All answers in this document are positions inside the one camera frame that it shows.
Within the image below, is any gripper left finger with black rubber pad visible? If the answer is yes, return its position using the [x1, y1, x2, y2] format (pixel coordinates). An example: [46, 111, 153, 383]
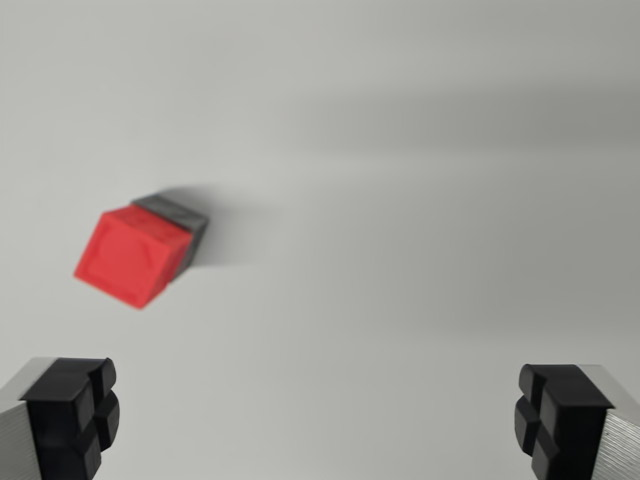
[0, 356, 122, 480]

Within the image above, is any gripper right finger with black rubber pad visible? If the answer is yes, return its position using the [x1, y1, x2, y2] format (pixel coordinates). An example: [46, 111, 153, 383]
[513, 363, 640, 480]

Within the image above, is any red cube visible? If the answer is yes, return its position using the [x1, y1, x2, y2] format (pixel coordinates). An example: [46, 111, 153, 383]
[73, 208, 195, 311]

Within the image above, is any grey square base plate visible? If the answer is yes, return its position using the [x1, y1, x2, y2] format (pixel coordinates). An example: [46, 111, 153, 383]
[130, 194, 209, 265]

